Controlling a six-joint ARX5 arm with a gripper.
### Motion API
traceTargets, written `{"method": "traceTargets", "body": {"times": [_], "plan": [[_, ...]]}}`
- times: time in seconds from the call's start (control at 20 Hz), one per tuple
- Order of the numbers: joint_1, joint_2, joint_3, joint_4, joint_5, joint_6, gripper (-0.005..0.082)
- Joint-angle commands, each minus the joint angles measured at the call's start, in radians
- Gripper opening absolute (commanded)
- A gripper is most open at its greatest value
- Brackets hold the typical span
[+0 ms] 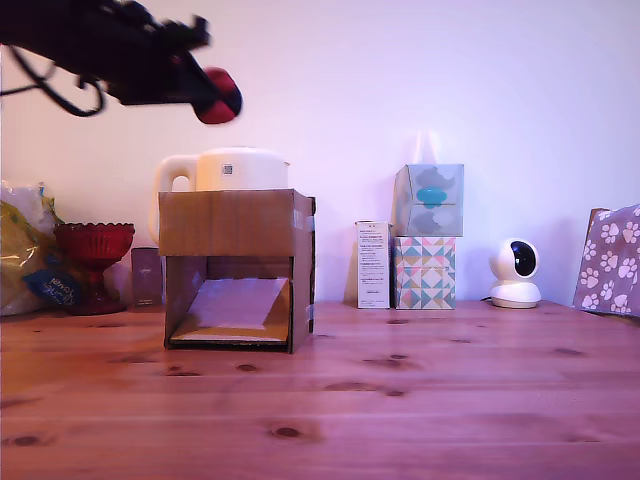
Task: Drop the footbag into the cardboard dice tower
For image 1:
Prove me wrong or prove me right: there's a tall white printed box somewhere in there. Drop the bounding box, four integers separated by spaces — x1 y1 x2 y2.
355 220 393 310

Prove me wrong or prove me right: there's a grey cloud print tissue box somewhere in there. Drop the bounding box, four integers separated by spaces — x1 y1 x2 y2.
392 163 466 239

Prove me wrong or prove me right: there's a small dark grey box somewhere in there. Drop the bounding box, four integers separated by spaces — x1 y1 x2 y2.
130 247 165 308

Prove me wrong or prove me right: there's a red glass goblet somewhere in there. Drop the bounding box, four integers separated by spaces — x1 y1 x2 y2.
52 222 136 316

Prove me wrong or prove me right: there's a white electric kettle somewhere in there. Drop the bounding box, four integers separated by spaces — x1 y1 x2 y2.
148 146 293 247

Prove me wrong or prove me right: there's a small white round camera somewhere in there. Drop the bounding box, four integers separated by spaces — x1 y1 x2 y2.
488 237 542 309

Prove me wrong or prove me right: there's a cardboard dice tower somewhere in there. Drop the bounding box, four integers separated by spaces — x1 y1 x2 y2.
157 188 318 355

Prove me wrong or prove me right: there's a grey paw print bag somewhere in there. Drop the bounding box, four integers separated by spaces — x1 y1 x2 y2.
572 203 640 317

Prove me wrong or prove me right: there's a white tissue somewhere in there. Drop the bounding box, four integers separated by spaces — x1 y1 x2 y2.
412 130 441 166

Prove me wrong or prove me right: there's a yellow and white plastic bag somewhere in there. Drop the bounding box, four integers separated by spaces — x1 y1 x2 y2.
0 180 82 318

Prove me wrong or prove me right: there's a red and navy footbag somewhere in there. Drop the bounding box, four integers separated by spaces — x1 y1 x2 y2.
193 66 244 126

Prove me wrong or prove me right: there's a geometric pattern tissue box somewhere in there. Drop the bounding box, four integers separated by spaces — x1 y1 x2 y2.
392 236 457 311

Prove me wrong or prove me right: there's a black looping arm cable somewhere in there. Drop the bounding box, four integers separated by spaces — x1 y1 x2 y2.
10 45 107 119
0 64 60 97

